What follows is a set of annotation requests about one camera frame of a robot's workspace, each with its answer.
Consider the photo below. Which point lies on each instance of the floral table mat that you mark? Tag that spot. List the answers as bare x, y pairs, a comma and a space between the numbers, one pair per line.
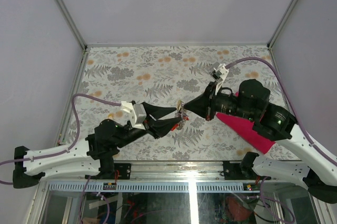
162, 75

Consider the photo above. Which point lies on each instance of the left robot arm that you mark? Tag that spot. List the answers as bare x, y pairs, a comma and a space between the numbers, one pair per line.
92, 157

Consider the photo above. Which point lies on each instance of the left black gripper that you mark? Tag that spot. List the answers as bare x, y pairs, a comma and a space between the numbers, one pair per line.
159, 128

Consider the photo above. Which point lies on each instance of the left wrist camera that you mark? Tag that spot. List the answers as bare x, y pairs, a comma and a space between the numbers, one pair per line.
137, 113

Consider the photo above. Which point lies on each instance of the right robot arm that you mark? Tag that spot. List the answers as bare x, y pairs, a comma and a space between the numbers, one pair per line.
317, 175

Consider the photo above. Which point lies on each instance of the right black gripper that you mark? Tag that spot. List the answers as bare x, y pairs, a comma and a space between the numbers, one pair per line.
205, 105

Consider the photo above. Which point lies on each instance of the pink cloth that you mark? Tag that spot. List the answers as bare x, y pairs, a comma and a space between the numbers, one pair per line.
244, 128

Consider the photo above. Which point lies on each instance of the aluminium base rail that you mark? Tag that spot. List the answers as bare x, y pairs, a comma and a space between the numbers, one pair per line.
160, 176

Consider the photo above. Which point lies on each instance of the key bunch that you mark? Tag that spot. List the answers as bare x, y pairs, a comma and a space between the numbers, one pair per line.
180, 113

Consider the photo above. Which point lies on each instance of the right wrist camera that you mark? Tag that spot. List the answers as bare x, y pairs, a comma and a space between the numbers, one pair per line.
219, 73

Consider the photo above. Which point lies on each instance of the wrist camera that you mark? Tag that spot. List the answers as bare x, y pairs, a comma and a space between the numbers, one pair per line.
219, 73
137, 113

